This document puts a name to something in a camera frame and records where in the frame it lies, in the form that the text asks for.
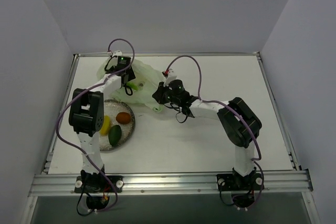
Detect green fake grapes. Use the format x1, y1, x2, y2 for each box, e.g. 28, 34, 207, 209
127, 82, 139, 91

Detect pale green plastic bag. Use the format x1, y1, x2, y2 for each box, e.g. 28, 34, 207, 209
108, 59, 164, 112

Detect orange fake fruit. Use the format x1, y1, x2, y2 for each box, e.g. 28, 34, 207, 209
115, 112, 132, 124

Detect dark green fake avocado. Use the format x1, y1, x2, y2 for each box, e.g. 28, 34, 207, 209
108, 125, 122, 147

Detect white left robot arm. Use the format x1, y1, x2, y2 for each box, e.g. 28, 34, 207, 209
68, 55, 135, 192

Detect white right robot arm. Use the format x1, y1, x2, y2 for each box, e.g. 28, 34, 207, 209
152, 79, 262, 189

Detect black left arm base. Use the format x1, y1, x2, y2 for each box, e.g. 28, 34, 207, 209
73, 175, 123, 210

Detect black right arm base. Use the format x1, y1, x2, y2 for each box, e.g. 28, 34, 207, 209
216, 172, 265, 211

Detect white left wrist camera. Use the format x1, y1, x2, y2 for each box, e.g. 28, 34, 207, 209
107, 50, 123, 57

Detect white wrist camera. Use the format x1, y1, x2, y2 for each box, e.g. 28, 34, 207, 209
107, 50, 123, 57
162, 68, 177, 87

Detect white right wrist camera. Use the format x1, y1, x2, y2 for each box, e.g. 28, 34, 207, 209
162, 68, 177, 87

